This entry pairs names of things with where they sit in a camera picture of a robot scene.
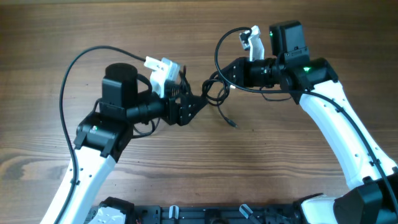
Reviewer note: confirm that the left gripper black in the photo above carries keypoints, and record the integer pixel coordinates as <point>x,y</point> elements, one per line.
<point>181,116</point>

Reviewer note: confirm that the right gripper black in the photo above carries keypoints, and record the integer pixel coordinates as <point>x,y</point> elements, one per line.
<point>242,65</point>

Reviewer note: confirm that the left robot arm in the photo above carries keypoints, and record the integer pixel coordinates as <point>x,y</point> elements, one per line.
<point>127,98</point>

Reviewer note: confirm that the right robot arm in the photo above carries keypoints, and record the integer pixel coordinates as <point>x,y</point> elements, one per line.
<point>370,174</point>

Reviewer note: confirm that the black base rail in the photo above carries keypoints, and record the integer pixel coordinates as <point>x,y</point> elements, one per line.
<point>278,214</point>

